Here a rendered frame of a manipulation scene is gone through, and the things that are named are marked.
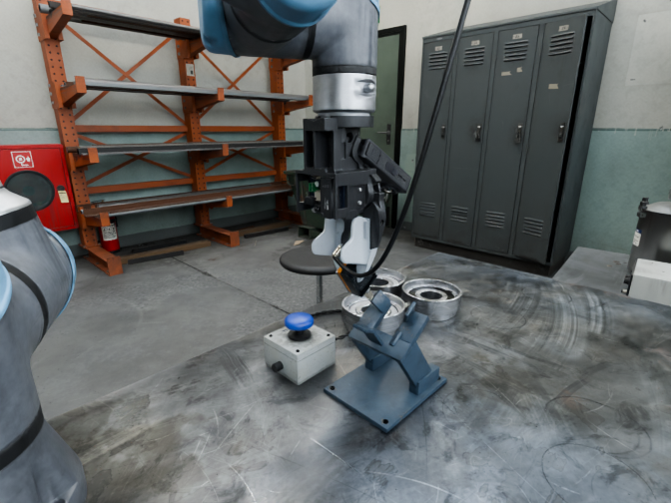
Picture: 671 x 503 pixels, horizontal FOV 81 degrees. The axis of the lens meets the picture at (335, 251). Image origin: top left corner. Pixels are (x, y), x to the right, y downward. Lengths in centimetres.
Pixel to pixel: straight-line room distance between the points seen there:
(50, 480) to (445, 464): 35
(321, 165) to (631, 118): 340
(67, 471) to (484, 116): 338
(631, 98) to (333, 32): 340
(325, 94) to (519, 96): 301
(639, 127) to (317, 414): 348
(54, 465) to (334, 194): 35
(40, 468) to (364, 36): 49
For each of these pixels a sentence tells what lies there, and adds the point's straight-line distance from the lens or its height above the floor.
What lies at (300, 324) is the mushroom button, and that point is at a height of 87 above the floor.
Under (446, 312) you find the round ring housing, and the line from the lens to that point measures 70.
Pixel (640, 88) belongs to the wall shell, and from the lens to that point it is 377.
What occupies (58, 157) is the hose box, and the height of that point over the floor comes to 90.
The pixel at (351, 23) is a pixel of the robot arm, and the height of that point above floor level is 122.
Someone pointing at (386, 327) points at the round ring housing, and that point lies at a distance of 62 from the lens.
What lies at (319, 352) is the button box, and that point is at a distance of 54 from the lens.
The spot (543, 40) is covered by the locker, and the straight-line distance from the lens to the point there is 343.
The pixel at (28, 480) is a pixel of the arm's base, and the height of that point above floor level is 86.
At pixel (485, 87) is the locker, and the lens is 353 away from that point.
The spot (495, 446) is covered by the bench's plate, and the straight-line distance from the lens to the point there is 49.
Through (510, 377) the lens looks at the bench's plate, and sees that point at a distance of 60.
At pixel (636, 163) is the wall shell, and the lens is 374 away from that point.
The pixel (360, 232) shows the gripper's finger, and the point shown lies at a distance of 50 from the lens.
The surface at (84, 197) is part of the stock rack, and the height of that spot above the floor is 56.
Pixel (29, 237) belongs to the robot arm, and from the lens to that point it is 48.
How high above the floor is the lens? 112
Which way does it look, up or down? 17 degrees down
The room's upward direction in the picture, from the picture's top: straight up
